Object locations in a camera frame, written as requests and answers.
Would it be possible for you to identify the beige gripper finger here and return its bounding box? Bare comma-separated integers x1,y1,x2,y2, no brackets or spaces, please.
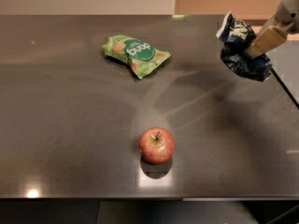
244,15,293,60

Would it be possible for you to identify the green dang snack bag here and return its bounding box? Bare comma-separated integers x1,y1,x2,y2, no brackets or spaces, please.
102,35,171,79

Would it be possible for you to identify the blue kettle chip bag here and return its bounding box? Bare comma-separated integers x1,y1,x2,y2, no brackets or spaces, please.
216,11,272,82

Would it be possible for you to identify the red apple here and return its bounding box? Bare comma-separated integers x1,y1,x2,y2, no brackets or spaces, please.
139,127,175,164

